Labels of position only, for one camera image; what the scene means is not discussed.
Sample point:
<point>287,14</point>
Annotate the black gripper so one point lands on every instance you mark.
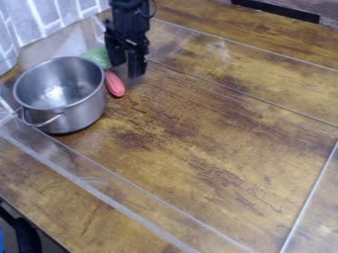
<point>125,34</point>

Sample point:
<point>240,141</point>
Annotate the pink spoon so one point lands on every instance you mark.
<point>114,84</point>

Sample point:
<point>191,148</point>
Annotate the green bumpy toy vegetable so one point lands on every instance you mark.
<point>97,54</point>

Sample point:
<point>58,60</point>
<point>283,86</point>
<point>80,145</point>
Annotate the stainless steel pot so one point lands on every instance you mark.
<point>61,94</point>

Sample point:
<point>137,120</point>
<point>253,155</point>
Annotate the white patterned curtain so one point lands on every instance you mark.
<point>29,20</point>

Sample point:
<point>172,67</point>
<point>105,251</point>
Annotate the black bar at back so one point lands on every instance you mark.
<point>277,10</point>

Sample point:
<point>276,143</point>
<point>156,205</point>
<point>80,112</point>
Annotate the clear acrylic table barrier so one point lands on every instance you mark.
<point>212,160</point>

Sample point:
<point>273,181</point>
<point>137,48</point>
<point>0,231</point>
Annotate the black table leg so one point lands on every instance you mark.
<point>28,238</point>

